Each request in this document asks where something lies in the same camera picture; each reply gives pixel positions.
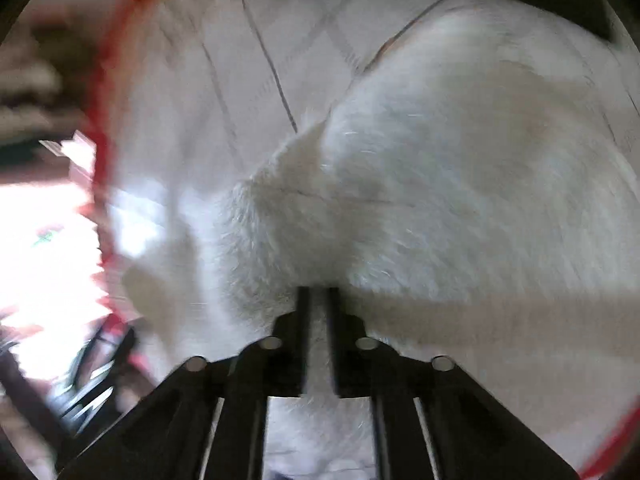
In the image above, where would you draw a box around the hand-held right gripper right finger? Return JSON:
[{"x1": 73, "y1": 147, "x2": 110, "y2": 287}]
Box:
[{"x1": 326, "y1": 288, "x2": 581, "y2": 480}]

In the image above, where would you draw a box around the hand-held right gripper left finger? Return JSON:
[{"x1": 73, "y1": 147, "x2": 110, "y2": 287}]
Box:
[{"x1": 57, "y1": 287, "x2": 311, "y2": 480}]

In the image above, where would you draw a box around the white fuzzy jacket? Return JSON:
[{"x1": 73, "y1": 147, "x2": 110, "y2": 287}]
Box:
[{"x1": 215, "y1": 10, "x2": 640, "y2": 480}]

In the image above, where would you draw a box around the white diamond patterned cloth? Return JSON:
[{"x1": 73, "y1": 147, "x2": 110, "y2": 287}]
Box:
[{"x1": 107, "y1": 0, "x2": 631, "y2": 341}]

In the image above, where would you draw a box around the red floral blanket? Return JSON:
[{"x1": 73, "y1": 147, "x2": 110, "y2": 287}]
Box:
[{"x1": 80, "y1": 0, "x2": 640, "y2": 480}]

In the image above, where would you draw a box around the black metal clothes rack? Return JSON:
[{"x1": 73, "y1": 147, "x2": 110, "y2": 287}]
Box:
[{"x1": 60, "y1": 320, "x2": 138, "y2": 421}]

